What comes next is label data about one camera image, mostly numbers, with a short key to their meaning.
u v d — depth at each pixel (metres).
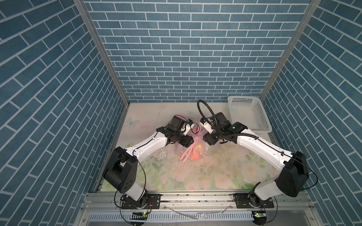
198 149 0.84
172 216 0.77
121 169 0.45
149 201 0.73
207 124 0.73
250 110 1.17
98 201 0.74
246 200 0.73
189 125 0.78
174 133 0.67
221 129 0.62
